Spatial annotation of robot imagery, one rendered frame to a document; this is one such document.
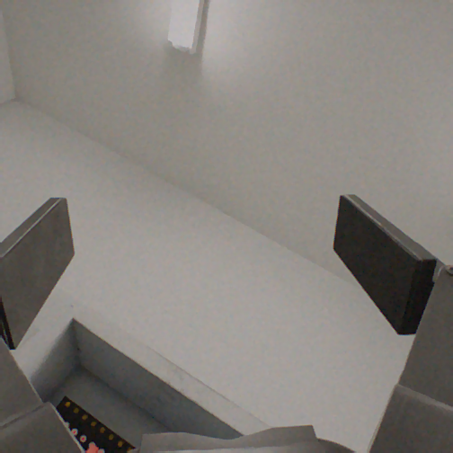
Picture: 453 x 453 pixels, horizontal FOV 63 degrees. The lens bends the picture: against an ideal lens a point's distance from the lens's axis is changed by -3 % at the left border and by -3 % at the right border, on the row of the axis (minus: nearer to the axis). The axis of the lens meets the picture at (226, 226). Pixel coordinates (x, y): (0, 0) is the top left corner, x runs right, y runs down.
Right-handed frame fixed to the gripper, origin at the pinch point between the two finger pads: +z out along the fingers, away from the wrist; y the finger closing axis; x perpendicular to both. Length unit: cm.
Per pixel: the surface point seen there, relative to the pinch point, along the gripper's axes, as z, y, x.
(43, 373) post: 36, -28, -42
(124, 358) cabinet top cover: 34, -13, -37
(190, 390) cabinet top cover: 29.3, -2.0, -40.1
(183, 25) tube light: 147, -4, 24
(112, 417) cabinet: 38, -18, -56
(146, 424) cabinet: 37, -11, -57
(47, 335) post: 35, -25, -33
